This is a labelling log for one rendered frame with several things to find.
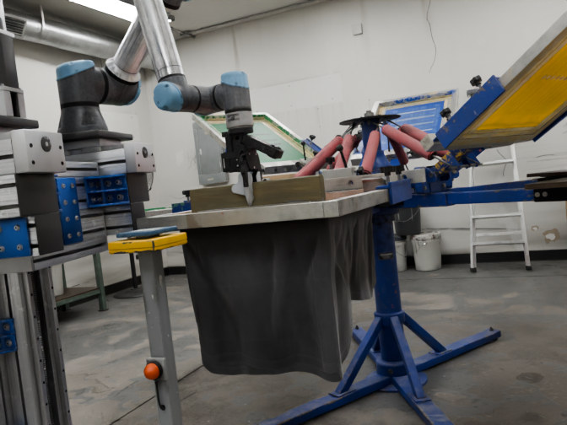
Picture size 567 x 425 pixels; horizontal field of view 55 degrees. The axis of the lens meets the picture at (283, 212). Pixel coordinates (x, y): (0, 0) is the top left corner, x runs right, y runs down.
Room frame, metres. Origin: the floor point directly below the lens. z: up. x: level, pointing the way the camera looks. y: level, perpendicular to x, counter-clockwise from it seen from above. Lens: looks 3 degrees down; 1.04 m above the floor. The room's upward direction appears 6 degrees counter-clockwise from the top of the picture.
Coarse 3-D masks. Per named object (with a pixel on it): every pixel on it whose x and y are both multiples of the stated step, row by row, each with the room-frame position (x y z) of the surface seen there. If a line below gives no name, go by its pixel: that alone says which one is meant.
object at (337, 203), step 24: (336, 192) 2.04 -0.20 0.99; (360, 192) 2.00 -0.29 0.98; (384, 192) 1.64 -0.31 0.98; (168, 216) 1.45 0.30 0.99; (192, 216) 1.41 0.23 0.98; (216, 216) 1.38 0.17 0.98; (240, 216) 1.36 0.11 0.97; (264, 216) 1.33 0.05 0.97; (288, 216) 1.30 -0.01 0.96; (312, 216) 1.28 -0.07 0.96; (336, 216) 1.25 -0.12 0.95
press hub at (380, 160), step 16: (368, 112) 2.66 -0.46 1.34; (368, 128) 2.65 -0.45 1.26; (384, 160) 2.63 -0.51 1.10; (384, 208) 2.59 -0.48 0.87; (384, 224) 2.62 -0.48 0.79; (384, 240) 2.62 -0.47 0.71; (384, 256) 2.62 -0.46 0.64; (384, 272) 2.62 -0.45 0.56; (384, 288) 2.63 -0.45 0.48; (384, 304) 2.63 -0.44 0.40; (400, 304) 2.65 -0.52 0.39; (384, 320) 2.62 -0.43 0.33; (400, 320) 2.62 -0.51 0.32; (384, 336) 2.64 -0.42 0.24; (384, 352) 2.65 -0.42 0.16; (384, 368) 2.62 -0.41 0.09; (400, 368) 2.60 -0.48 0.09
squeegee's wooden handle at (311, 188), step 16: (304, 176) 1.43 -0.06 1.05; (320, 176) 1.41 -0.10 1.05; (192, 192) 1.58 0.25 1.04; (208, 192) 1.55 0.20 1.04; (224, 192) 1.53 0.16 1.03; (256, 192) 1.49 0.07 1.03; (272, 192) 1.47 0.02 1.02; (288, 192) 1.45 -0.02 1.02; (304, 192) 1.43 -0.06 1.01; (320, 192) 1.41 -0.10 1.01; (192, 208) 1.58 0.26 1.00; (208, 208) 1.55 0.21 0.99; (224, 208) 1.53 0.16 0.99
